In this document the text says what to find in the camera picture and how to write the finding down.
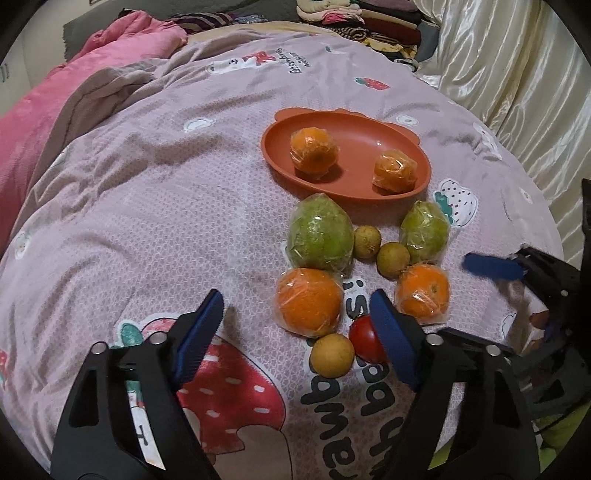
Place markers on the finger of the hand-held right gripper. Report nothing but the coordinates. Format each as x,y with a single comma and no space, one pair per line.
489,266

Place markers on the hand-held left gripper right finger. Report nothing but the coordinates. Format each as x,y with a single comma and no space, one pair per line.
392,341

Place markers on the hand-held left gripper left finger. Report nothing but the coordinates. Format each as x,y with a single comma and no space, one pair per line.
203,334

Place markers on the red tomato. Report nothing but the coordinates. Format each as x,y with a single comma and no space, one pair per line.
362,339

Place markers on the small brown round fruit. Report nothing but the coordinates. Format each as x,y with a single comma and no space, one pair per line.
392,260
332,356
367,241

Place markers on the small green fruit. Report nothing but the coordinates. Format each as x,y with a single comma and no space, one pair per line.
425,233

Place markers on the large plastic-wrapped orange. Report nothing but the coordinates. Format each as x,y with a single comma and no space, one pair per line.
310,301

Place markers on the orange plastic plate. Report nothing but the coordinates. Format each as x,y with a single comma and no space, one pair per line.
360,138

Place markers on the lime green garment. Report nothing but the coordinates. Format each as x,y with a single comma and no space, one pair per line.
558,429

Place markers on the large wrapped green fruit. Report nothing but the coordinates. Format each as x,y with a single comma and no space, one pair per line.
318,235

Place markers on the pink strawberry printed bed cover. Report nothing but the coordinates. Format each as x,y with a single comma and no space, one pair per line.
161,207

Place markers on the cream satin curtain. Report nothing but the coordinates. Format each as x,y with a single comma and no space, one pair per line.
517,69

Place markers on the pink blanket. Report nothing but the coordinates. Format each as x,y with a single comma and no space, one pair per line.
27,138

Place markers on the stack of folded clothes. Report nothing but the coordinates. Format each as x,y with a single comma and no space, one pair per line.
369,23

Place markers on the beige bed sheet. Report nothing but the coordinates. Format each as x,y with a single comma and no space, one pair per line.
258,31

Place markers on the white wardrobe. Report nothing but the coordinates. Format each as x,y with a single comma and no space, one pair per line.
9,92

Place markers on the striped dark cloth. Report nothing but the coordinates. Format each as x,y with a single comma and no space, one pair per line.
203,21

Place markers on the blue patterned cloth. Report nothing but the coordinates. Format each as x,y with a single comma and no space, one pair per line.
249,19

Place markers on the grey padded headboard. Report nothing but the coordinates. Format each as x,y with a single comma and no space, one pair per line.
207,9

